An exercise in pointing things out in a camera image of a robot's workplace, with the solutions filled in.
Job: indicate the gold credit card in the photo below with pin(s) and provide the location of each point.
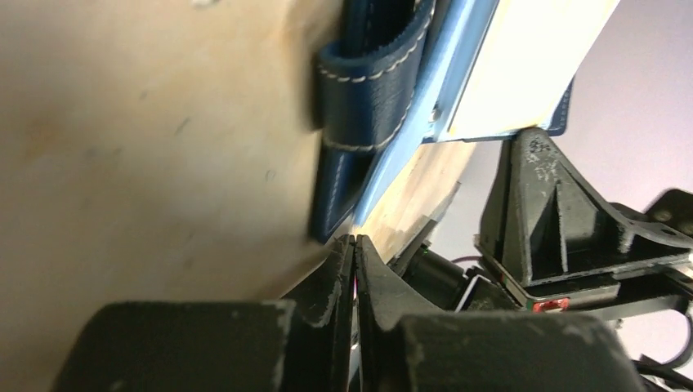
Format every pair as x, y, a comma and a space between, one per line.
530, 53

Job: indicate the navy blue card holder wallet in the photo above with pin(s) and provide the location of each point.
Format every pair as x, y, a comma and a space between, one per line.
392, 82

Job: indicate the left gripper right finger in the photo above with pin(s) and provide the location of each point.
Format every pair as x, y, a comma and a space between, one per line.
409, 344

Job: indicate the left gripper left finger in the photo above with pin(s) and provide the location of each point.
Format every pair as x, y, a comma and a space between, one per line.
301, 342

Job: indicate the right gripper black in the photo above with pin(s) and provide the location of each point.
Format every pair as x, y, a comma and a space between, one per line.
543, 222

